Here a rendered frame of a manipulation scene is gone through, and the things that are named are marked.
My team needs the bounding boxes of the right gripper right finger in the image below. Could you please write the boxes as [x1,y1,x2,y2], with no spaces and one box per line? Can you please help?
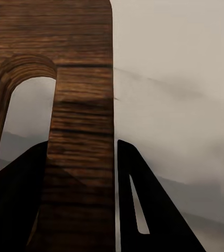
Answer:
[117,140,206,252]

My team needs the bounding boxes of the cutting board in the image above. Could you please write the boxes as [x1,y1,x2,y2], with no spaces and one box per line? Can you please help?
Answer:
[0,0,116,252]

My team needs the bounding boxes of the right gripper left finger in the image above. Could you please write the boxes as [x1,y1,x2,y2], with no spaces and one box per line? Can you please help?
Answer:
[0,141,48,252]

